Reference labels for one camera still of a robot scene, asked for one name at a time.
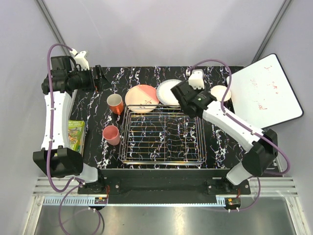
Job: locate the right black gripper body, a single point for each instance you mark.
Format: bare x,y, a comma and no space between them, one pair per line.
198,91

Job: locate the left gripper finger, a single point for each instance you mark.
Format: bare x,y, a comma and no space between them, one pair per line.
102,84
99,72

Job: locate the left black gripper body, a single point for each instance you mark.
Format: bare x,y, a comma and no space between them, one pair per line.
83,80

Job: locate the orange white bowl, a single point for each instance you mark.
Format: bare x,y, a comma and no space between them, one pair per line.
218,91

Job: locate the white grey rimmed plate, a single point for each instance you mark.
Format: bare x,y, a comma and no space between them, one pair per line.
164,93

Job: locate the pink cream floral plate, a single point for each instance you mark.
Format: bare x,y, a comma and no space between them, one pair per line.
141,99

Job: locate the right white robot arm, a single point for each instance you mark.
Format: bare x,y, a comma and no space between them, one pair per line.
260,146

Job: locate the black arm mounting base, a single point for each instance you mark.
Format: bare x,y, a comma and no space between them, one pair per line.
212,181

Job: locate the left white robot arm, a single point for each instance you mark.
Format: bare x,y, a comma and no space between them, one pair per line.
68,74

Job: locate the orange ceramic mug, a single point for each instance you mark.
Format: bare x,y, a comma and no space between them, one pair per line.
115,103

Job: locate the green treehouse book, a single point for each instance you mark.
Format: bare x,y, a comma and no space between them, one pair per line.
76,135

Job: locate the pink plastic cup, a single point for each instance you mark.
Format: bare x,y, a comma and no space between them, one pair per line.
111,135

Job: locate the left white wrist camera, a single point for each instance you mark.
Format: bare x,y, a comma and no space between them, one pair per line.
80,58

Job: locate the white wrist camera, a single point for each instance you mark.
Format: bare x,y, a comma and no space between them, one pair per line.
80,58
195,79

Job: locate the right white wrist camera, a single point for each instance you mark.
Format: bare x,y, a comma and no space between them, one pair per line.
195,79

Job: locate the metal wire dish rack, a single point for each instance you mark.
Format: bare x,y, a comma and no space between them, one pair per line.
161,135

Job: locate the white whiteboard black frame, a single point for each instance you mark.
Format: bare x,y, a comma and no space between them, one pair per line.
262,95

